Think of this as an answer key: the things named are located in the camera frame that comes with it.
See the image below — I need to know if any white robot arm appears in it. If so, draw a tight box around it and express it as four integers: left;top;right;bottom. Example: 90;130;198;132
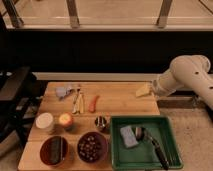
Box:
135;55;213;110

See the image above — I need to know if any grey blue sponge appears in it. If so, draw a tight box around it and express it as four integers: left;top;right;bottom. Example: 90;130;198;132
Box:
120;126;138;148

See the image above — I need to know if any small metal cup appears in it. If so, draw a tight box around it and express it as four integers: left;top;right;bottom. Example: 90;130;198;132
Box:
94;116;109;132

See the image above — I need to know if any green plastic tray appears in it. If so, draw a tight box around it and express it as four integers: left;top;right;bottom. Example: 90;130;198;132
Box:
110;116;183;171

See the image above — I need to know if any brown bowl with nuts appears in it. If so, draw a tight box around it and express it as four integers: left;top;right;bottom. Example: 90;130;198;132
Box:
77;132;109;164

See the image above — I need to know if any crumpled purple grey cloth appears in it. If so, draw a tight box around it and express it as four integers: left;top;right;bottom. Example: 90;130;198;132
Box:
55;86;74;99

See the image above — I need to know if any red yellow apple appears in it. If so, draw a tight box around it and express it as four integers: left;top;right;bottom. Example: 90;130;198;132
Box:
58;113;74;129

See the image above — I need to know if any white lidded jar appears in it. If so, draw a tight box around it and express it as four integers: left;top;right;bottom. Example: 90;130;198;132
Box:
36;113;54;134

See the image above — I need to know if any brown bowl with brush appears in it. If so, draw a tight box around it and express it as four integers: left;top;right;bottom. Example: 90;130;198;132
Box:
40;136;68;166

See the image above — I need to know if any black side table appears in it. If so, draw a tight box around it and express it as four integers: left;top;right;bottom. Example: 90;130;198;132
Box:
0;65;38;148

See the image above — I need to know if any black handled metal spoon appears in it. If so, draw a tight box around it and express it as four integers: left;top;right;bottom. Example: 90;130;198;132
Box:
135;127;169;170

